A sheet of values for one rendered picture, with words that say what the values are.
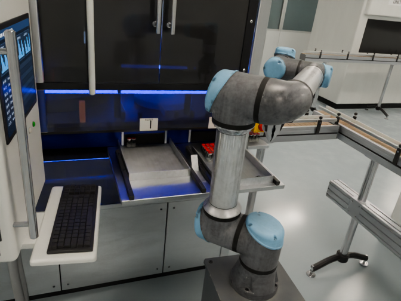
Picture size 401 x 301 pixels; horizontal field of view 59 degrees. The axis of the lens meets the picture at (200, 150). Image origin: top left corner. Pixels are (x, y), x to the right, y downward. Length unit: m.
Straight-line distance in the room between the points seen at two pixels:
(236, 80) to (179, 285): 1.60
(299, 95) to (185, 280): 1.63
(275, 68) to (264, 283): 0.68
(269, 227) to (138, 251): 1.12
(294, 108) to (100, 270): 1.50
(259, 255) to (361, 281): 1.65
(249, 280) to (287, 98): 0.56
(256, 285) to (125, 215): 0.94
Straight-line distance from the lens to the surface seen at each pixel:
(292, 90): 0.87
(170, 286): 2.24
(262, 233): 1.02
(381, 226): 2.25
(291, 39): 7.40
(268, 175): 1.58
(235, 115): 0.87
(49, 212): 1.44
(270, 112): 0.84
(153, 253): 2.07
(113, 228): 1.91
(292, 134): 2.15
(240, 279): 1.13
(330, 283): 2.53
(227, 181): 0.98
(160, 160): 1.62
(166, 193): 1.38
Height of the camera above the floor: 1.61
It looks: 25 degrees down
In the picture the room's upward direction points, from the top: 6 degrees clockwise
